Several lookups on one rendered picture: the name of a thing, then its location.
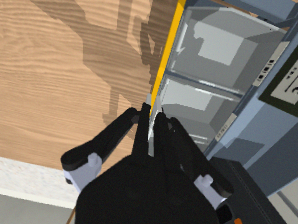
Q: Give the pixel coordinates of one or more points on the grey open bin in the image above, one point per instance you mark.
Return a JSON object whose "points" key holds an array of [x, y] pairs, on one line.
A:
{"points": [[201, 110], [223, 45], [202, 147]]}

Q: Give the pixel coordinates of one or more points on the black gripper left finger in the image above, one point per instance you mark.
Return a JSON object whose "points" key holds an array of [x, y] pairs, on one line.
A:
{"points": [[83, 163]]}

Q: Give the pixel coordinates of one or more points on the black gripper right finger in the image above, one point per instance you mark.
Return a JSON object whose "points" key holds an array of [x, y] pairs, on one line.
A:
{"points": [[213, 185]]}

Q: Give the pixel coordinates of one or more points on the yellow bar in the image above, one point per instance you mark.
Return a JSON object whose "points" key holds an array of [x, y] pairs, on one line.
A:
{"points": [[166, 52]]}

